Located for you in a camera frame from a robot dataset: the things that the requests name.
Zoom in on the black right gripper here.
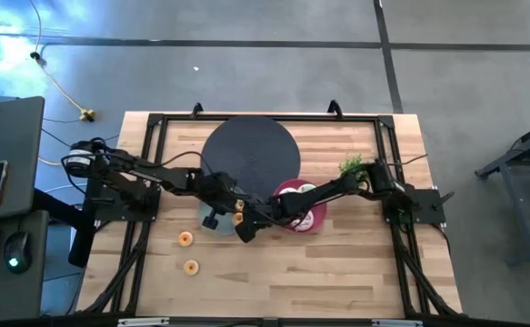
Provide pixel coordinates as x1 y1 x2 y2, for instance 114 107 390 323
232 194 303 228

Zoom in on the green plant in white pot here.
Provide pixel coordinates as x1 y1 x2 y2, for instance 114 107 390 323
337 153 368 183

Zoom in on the silver metal bracket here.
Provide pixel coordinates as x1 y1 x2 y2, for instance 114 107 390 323
371 319 425 327
116 316 171 327

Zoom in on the dark round mat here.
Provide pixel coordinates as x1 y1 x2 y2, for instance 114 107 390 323
200 114 302 201

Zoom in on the dark grey cart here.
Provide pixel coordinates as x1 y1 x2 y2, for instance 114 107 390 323
475 115 530 267

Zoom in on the yellow extension cable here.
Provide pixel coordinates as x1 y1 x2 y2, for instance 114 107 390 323
27 0 96 124

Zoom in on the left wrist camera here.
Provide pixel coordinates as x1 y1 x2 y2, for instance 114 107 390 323
201 204 224 231

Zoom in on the grey desk surface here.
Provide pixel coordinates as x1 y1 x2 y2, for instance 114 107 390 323
0 209 51 324
0 94 46 224

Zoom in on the pink plate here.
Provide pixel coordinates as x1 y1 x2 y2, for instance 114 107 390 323
272 178 329 234

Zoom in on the black computer mouse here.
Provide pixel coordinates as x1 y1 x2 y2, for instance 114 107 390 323
3 231 34 275

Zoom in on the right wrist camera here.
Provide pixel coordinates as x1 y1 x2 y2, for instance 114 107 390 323
234 216 260 244

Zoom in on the black aluminium table frame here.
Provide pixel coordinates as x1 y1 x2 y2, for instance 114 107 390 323
75 111 465 319

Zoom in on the lavender iced sprinkle donut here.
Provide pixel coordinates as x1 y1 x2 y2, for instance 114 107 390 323
290 211 315 232

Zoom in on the black pole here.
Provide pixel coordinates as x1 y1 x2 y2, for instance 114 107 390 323
67 179 101 269

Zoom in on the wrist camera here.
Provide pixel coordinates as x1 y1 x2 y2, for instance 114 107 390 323
201 204 224 231
234 216 260 244

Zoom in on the pale blue plate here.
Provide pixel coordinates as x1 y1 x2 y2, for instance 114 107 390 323
196 190 247 238

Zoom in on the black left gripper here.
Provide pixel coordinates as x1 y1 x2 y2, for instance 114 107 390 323
203 172 266 215

